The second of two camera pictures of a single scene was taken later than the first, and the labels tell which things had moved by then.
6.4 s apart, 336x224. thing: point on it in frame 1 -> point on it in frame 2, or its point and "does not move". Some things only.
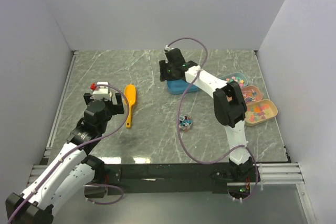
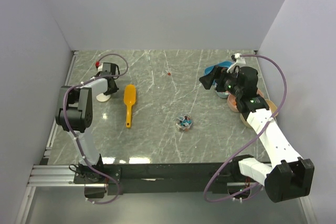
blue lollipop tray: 180,86 -> 210,70
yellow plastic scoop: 130,95 does not move
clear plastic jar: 186,122 does not move
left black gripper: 115,108 -> 114,90
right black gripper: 163,67 -> 220,74
